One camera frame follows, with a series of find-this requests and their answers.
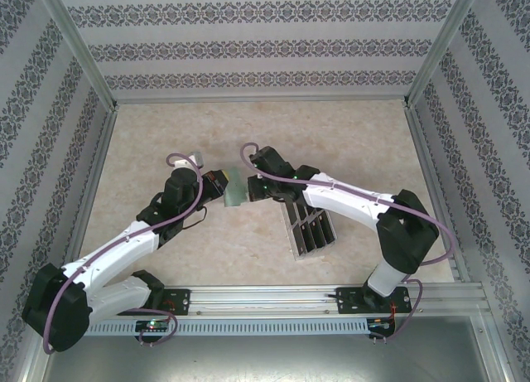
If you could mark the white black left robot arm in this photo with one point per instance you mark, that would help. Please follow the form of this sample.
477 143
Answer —
116 249

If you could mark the aluminium extrusion rail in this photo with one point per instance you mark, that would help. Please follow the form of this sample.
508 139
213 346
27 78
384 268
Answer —
265 299

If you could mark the small circuit board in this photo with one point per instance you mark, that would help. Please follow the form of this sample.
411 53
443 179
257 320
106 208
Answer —
380 323
153 325

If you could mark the aluminium frame rail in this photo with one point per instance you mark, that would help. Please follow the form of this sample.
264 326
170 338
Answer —
94 183
437 191

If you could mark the aluminium frame post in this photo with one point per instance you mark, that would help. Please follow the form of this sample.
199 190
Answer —
80 46
439 46

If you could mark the grey metal panel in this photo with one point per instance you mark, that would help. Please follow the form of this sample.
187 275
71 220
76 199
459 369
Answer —
265 359

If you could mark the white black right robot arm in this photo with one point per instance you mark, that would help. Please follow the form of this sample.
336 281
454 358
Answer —
348 199

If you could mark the aluminium frame bar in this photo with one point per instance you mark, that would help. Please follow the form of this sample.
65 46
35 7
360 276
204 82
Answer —
492 340
35 367

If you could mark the green card holder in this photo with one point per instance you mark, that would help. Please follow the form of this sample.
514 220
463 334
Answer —
237 189

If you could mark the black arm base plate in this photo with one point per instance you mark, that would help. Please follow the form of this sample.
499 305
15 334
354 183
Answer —
348 301
178 301

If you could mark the black slotted rack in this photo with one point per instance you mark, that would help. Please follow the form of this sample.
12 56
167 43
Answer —
310 249

